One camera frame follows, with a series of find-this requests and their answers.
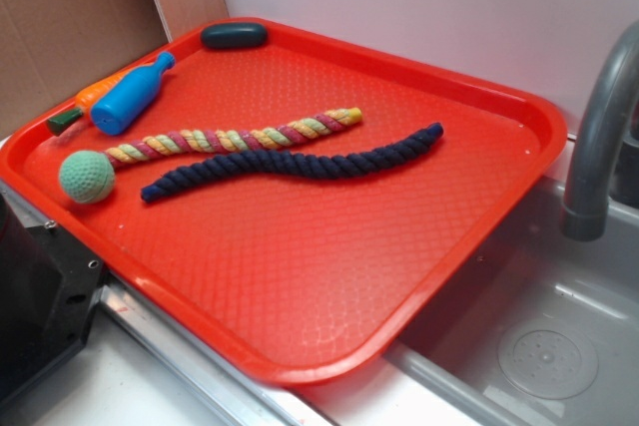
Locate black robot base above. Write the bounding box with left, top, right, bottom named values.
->
left=1, top=200, right=105, bottom=410

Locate green dimpled ball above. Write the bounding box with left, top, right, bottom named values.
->
left=58, top=151, right=116, bottom=205

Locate red plastic tray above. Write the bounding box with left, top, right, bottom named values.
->
left=1, top=22, right=567, bottom=386

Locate dark green oval block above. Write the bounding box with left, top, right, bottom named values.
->
left=200, top=22, right=268, bottom=50

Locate blue toy bottle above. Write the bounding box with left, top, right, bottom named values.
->
left=90, top=52, right=176, bottom=136

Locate orange toy carrot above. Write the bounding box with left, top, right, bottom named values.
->
left=46, top=68, right=132, bottom=137

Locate grey toy sink basin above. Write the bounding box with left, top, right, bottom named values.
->
left=300, top=153, right=638, bottom=425

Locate grey toy faucet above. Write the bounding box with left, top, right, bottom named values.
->
left=560, top=22, right=638, bottom=241

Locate brown cardboard panel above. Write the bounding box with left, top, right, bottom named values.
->
left=1, top=0, right=228, bottom=137

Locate navy twisted rope toy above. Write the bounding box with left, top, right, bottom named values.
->
left=140, top=123, right=444, bottom=204

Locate multicolour twisted rope toy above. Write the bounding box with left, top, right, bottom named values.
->
left=103, top=108, right=363, bottom=169

